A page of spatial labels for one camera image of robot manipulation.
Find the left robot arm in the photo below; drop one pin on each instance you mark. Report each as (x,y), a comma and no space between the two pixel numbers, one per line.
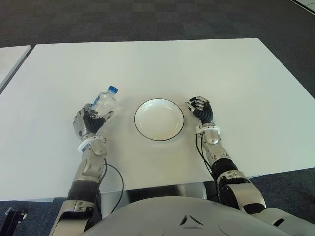
(91,167)

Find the white plate black rim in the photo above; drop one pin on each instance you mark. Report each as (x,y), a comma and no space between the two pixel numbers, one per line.
(159,120)

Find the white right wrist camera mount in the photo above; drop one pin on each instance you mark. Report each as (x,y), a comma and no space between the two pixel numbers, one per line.
(209,128)

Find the clear water bottle blue cap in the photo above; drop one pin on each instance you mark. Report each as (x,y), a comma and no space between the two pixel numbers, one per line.
(105,100)

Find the neighbouring white table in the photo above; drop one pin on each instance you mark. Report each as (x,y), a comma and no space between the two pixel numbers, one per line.
(11,64)

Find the white robot waist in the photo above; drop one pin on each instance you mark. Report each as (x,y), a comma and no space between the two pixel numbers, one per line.
(194,190)

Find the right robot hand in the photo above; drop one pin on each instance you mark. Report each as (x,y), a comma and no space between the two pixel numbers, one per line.
(205,110)

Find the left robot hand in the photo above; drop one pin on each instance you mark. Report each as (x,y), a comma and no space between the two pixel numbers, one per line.
(92,123)

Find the grey robot torso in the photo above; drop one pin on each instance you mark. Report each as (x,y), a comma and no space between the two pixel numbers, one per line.
(187,216)

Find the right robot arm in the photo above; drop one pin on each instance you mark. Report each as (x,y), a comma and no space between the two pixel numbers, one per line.
(236,182)

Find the black metal stand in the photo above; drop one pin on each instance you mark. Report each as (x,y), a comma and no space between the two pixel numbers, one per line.
(13,218)

